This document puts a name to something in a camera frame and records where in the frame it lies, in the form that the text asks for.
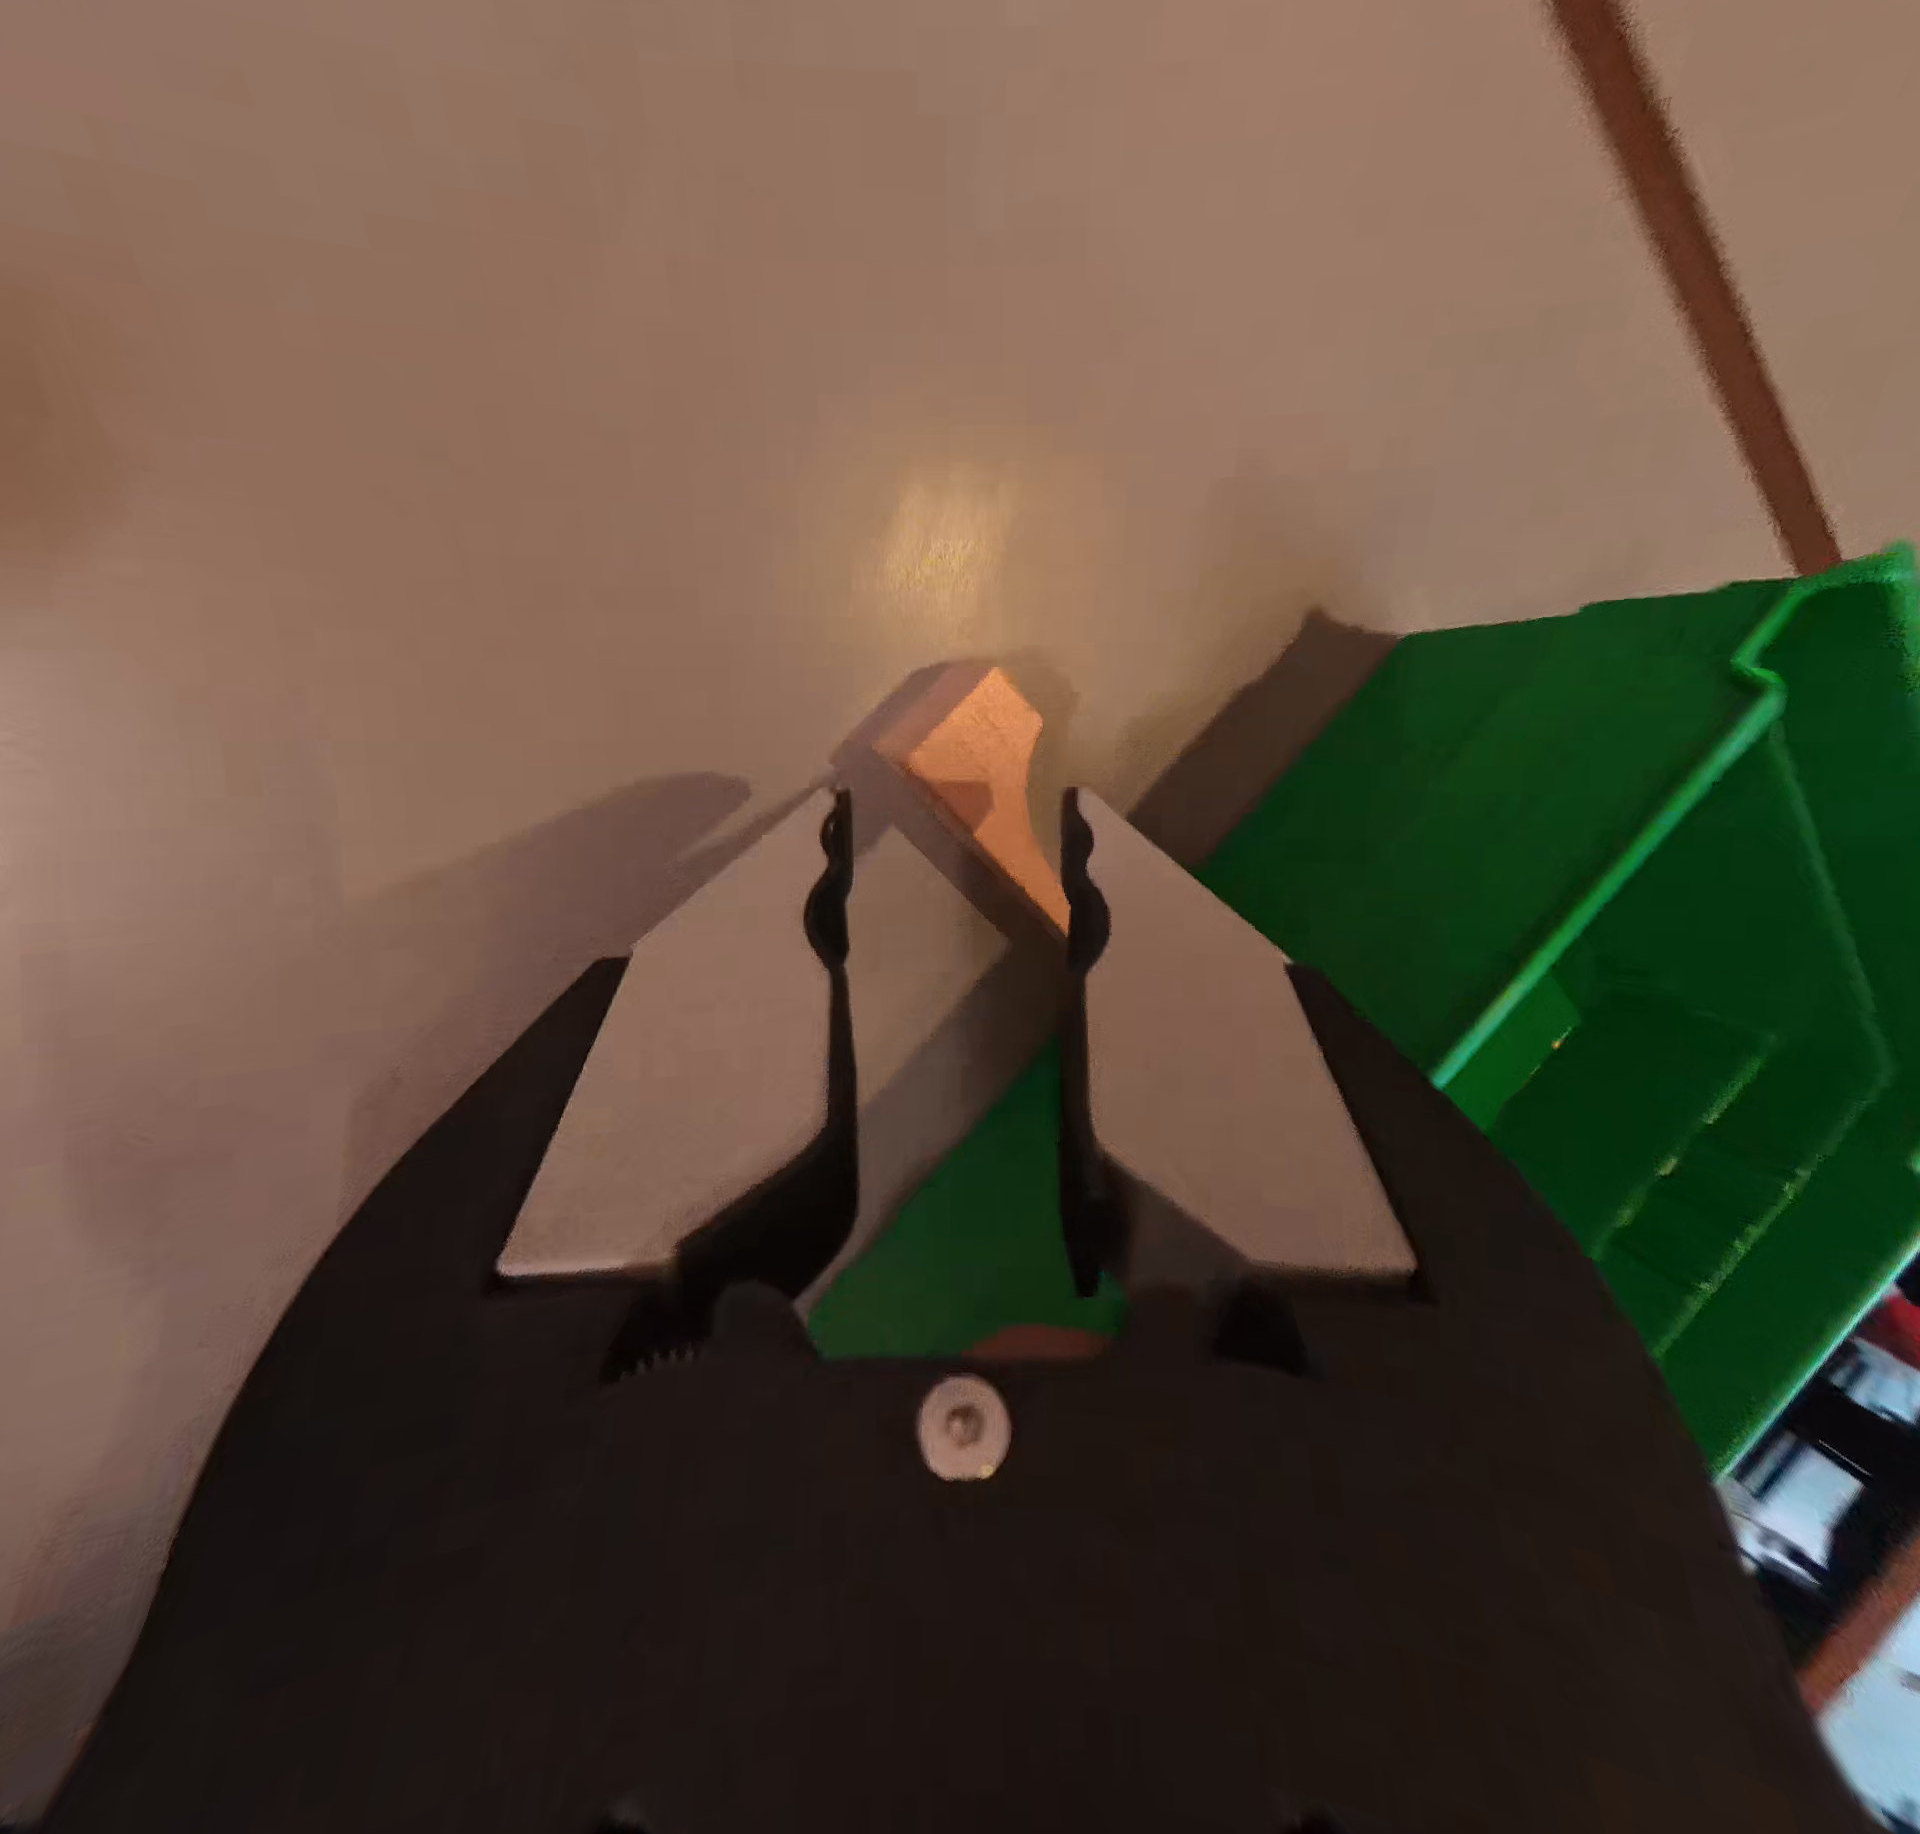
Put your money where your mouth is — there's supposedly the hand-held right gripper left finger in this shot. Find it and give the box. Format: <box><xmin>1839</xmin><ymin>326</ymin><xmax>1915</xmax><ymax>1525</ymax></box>
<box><xmin>495</xmin><ymin>792</ymin><xmax>859</xmax><ymax>1304</ymax></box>

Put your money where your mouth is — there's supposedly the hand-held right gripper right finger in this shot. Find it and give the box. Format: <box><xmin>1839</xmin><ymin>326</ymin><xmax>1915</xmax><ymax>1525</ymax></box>
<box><xmin>1060</xmin><ymin>789</ymin><xmax>1419</xmax><ymax>1297</ymax></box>

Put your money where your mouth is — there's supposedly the green plastic bin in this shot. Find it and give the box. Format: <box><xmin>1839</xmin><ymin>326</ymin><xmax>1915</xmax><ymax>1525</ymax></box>
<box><xmin>810</xmin><ymin>544</ymin><xmax>1920</xmax><ymax>1475</ymax></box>

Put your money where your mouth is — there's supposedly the natural wooden plank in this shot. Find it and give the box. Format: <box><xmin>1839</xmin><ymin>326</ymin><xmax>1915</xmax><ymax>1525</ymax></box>
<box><xmin>841</xmin><ymin>665</ymin><xmax>1073</xmax><ymax>945</ymax></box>

